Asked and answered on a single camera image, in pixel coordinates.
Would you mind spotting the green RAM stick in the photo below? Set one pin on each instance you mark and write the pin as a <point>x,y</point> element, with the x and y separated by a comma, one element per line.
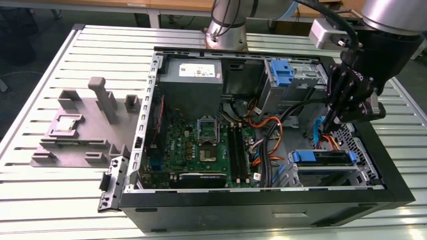
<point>70,143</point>

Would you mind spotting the wooden desk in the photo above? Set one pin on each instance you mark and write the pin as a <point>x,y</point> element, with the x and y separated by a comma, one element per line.
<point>307,15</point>

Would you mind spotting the grey power supply unit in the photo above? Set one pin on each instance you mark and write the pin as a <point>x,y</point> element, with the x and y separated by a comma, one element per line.
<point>189,97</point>

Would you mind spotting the black open PC case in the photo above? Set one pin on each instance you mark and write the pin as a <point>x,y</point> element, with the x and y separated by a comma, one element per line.
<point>233,210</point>

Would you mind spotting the hard disk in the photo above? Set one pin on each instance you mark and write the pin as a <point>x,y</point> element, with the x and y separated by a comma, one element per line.
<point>303,156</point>

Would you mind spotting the grey metal drive cage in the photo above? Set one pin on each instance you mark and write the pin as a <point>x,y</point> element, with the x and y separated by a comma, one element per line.
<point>273,97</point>

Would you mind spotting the CPU socket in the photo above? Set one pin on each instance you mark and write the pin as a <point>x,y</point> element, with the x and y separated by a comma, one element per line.
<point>208,153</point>

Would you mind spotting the blue expansion slot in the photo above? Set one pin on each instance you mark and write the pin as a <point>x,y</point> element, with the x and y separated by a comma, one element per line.
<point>155,163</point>

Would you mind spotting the silver CPU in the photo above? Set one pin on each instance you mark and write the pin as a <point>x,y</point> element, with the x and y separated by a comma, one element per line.
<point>65,124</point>

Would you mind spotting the grey metal disk bay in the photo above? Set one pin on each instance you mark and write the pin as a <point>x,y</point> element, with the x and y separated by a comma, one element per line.
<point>327,168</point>

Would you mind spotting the green motherboard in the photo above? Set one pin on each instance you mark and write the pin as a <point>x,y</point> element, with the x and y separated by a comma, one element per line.
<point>180,150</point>

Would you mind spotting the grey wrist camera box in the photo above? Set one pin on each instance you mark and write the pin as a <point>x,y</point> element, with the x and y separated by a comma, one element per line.
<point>321,33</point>

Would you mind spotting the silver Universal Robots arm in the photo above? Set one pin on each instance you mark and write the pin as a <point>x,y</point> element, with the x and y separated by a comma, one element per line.
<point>393,15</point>

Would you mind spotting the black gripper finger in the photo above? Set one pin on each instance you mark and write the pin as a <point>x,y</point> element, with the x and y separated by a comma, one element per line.
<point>336,95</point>
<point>351,112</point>

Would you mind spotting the grey metal card retention bracket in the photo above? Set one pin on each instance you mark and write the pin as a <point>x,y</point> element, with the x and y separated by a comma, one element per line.
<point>115,175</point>

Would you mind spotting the blue plastic drive latch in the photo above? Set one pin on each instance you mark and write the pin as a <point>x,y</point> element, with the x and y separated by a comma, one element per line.
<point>281,72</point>

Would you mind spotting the thin metal locking lever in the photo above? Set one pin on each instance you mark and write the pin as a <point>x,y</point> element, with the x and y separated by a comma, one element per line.
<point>217,131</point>

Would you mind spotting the black graphics card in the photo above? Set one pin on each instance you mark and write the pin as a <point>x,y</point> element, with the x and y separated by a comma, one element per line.
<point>200,180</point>

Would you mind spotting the grey plastic parts rack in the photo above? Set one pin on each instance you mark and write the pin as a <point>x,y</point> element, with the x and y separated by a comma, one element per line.
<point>96,135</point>

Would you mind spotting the white framed workbench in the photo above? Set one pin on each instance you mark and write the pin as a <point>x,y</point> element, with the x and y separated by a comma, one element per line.
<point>100,6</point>

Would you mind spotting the black RAM slot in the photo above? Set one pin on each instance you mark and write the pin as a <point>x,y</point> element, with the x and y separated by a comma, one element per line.
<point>233,152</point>
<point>243,152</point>

